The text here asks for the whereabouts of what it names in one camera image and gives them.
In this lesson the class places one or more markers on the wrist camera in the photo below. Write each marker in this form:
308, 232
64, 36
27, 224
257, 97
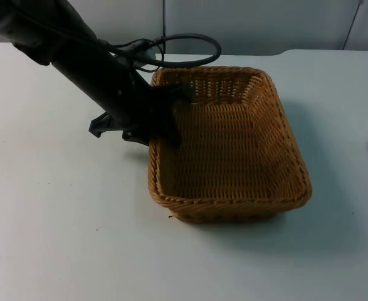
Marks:
139, 54

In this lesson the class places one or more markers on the brown wicker basket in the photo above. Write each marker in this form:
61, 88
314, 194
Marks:
234, 150

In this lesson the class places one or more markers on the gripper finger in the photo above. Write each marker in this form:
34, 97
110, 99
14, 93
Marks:
136, 138
175, 128

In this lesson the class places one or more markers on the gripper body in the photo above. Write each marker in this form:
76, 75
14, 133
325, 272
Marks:
130, 106

